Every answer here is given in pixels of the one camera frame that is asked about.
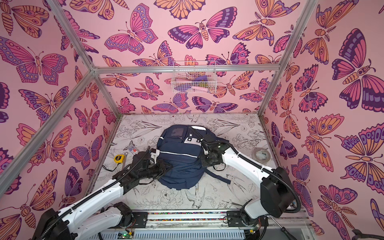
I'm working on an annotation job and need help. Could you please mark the black handled screwdriver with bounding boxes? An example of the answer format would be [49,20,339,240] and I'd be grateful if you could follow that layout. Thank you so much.
[269,215,297,240]

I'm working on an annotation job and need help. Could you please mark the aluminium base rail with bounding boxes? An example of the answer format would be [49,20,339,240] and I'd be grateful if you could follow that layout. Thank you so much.
[59,209,316,240]

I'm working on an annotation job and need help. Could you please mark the yellow tape measure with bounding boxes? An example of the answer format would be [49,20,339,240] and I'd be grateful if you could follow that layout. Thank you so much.
[114,154,126,164]

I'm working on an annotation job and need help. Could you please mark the white wire wall basket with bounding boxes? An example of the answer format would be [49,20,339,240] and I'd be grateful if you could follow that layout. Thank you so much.
[170,60,218,94]

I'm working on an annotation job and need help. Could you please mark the navy blue student backpack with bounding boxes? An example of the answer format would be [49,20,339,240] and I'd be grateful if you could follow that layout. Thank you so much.
[157,125,231,191]

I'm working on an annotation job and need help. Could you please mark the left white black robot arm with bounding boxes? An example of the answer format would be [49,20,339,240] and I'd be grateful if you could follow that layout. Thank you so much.
[32,149,172,240]

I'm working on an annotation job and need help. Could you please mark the silver wrench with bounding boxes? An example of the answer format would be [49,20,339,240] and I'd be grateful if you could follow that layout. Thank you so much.
[121,153,128,170]

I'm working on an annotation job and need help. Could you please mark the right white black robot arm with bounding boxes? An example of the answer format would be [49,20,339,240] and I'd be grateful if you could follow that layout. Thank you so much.
[200,139,302,226]

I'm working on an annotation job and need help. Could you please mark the clear tape roll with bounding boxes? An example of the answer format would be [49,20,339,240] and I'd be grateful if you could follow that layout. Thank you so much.
[252,148,272,164]

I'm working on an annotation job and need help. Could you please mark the id card badge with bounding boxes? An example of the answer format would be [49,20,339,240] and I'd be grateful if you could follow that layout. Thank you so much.
[123,141,139,156]

